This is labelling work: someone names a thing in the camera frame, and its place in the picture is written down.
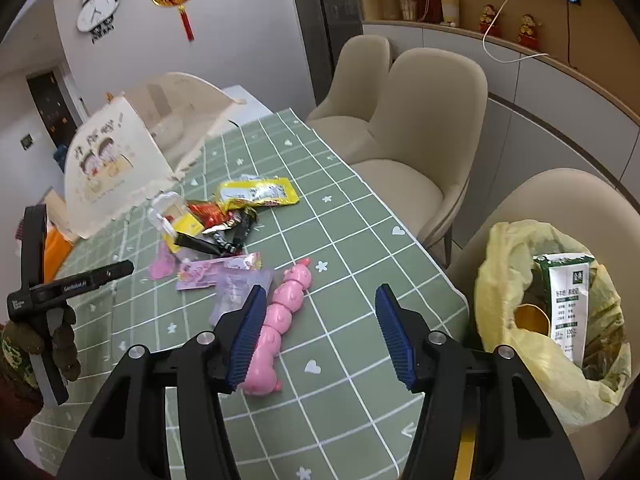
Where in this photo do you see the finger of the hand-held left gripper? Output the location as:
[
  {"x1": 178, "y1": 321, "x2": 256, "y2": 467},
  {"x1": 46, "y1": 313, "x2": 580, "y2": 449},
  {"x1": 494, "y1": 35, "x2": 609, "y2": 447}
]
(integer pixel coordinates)
[{"x1": 90, "y1": 260, "x2": 136, "y2": 288}]

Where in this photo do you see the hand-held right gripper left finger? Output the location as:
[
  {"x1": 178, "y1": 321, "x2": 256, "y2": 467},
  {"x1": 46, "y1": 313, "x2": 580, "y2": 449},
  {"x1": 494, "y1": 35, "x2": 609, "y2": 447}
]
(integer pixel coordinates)
[{"x1": 70, "y1": 284, "x2": 268, "y2": 480}]

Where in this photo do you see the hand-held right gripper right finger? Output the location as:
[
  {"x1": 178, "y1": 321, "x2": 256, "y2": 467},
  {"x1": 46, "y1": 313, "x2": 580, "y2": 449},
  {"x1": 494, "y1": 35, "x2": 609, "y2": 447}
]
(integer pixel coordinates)
[{"x1": 375, "y1": 283, "x2": 586, "y2": 480}]

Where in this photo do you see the small pink wrapper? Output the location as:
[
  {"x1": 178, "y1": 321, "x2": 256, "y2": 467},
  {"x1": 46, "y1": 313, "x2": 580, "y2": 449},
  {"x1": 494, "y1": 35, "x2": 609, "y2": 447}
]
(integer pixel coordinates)
[{"x1": 150, "y1": 245, "x2": 183, "y2": 281}]

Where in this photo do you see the light purple wrapper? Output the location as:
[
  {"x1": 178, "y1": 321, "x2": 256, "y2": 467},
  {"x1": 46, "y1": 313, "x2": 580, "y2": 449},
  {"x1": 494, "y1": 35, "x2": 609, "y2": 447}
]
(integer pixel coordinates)
[{"x1": 209, "y1": 268, "x2": 275, "y2": 328}]

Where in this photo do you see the pink printed wrapper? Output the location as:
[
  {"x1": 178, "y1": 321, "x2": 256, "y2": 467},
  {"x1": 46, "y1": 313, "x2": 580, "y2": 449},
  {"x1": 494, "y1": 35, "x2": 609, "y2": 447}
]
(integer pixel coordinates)
[{"x1": 176, "y1": 253, "x2": 263, "y2": 291}]

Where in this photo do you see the black snack wrapper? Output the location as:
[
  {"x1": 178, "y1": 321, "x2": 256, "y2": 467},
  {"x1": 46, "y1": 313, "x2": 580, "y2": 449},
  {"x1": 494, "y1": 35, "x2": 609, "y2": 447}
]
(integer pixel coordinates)
[{"x1": 175, "y1": 208, "x2": 258, "y2": 255}]

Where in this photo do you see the red foil wrapper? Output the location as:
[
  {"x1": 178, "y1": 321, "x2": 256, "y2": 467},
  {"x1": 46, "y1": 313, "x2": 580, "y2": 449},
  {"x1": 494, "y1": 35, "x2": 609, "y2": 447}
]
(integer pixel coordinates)
[{"x1": 187, "y1": 200, "x2": 232, "y2": 228}]

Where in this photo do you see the yellow plastic bin bag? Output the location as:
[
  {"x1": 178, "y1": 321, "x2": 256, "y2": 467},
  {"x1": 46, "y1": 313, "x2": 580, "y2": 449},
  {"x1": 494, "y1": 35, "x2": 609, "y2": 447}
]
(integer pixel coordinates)
[{"x1": 474, "y1": 220, "x2": 632, "y2": 428}]

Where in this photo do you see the yellow snack packet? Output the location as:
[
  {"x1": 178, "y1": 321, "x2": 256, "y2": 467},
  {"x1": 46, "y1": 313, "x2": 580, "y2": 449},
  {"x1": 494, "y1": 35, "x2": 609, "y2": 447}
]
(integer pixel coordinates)
[{"x1": 216, "y1": 177, "x2": 300, "y2": 209}]

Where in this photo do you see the green snack bag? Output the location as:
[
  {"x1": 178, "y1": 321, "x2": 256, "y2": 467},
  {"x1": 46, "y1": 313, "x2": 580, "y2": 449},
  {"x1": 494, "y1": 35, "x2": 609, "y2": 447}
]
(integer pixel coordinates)
[{"x1": 532, "y1": 253, "x2": 596, "y2": 366}]

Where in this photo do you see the person's left forearm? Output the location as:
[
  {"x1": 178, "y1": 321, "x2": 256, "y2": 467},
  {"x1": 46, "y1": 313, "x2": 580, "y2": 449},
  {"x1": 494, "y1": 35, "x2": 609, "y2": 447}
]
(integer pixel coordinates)
[{"x1": 0, "y1": 365, "x2": 45, "y2": 461}]

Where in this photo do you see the person's left hand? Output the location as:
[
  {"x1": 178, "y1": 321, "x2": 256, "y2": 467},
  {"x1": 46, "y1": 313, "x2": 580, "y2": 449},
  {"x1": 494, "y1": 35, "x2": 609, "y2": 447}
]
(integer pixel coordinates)
[{"x1": 0, "y1": 305, "x2": 82, "y2": 391}]

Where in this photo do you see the orange tissue box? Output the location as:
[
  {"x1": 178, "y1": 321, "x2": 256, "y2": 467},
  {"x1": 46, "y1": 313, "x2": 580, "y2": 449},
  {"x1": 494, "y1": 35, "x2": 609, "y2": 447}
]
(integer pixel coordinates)
[{"x1": 42, "y1": 225, "x2": 76, "y2": 286}]

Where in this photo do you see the pink caterpillar toy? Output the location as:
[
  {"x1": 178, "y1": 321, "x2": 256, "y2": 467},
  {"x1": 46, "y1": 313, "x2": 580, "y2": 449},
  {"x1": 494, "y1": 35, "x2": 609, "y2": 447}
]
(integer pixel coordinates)
[{"x1": 237, "y1": 256, "x2": 315, "y2": 400}]

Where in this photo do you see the clear box with yellow toy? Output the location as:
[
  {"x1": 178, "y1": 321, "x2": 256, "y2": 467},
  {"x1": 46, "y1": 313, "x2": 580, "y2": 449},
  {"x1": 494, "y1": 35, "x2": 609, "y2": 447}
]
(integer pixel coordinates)
[{"x1": 147, "y1": 192, "x2": 205, "y2": 253}]

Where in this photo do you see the white printed food cover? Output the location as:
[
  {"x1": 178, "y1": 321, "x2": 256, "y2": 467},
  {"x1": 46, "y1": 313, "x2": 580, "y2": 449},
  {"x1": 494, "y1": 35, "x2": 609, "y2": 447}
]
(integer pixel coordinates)
[{"x1": 64, "y1": 95, "x2": 176, "y2": 240}]

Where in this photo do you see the green checkered tablecloth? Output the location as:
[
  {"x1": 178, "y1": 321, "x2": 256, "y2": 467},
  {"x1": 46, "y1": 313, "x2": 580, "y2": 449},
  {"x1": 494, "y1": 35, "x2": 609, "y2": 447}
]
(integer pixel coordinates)
[{"x1": 0, "y1": 108, "x2": 471, "y2": 480}]

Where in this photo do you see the dark brown door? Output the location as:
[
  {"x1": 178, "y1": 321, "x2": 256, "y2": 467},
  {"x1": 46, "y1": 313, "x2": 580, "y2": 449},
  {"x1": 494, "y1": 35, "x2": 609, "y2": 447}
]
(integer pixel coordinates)
[{"x1": 26, "y1": 71, "x2": 81, "y2": 148}]

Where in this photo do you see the beige dining chair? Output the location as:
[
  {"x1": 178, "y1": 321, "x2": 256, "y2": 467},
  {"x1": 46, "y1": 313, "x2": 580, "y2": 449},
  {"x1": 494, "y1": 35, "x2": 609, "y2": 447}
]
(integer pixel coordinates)
[
  {"x1": 306, "y1": 35, "x2": 392, "y2": 123},
  {"x1": 445, "y1": 167, "x2": 640, "y2": 411},
  {"x1": 350, "y1": 47, "x2": 488, "y2": 266}
]

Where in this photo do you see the white sideboard cabinet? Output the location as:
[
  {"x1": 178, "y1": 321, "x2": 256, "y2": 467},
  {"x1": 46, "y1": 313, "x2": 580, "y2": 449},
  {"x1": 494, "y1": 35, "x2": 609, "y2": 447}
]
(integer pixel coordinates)
[{"x1": 361, "y1": 22, "x2": 640, "y2": 196}]

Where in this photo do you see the dark grey fridge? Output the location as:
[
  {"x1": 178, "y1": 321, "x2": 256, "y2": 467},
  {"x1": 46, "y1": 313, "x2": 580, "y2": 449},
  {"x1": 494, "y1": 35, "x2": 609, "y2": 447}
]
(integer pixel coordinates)
[{"x1": 287, "y1": 0, "x2": 363, "y2": 111}]

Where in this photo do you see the small red figurine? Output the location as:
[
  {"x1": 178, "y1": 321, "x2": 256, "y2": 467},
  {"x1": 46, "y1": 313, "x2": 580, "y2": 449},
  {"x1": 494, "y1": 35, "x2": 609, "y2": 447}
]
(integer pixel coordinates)
[
  {"x1": 479, "y1": 4, "x2": 501, "y2": 37},
  {"x1": 517, "y1": 14, "x2": 542, "y2": 51}
]

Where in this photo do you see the dark red gift bag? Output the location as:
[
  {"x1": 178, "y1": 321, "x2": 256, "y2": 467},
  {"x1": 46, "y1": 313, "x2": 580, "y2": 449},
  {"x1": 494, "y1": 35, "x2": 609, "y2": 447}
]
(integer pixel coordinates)
[{"x1": 415, "y1": 0, "x2": 443, "y2": 23}]

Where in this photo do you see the panda wall clock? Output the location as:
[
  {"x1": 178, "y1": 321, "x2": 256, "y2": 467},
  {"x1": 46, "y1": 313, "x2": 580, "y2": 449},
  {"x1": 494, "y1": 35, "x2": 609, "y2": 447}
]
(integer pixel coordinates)
[{"x1": 76, "y1": 0, "x2": 122, "y2": 42}]

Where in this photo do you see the white charger cable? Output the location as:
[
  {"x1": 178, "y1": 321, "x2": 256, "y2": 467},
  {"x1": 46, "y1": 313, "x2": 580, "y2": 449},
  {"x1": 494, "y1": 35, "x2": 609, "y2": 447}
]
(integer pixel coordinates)
[{"x1": 482, "y1": 0, "x2": 551, "y2": 65}]

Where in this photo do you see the wooden wall shelf unit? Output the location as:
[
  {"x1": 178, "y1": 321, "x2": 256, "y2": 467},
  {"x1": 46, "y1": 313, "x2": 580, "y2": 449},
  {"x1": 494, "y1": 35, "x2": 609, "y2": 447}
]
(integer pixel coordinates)
[{"x1": 352, "y1": 0, "x2": 640, "y2": 126}]

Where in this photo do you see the black power cable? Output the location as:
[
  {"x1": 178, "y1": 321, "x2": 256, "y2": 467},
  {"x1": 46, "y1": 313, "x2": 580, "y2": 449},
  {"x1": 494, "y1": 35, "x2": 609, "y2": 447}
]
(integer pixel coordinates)
[{"x1": 559, "y1": 0, "x2": 577, "y2": 68}]

